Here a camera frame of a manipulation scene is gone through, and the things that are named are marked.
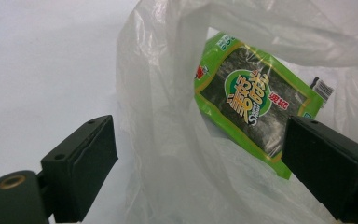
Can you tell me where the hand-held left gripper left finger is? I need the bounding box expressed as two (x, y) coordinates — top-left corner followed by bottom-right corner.
(40, 115), (119, 223)

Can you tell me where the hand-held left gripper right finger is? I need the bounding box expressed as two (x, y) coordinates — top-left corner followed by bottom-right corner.
(281, 115), (358, 223)

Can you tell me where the clear plastic bag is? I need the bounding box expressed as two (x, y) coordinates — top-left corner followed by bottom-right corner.
(115, 0), (358, 224)

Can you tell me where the green seaweed snack packet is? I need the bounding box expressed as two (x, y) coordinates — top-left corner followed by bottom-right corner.
(193, 31), (324, 181)

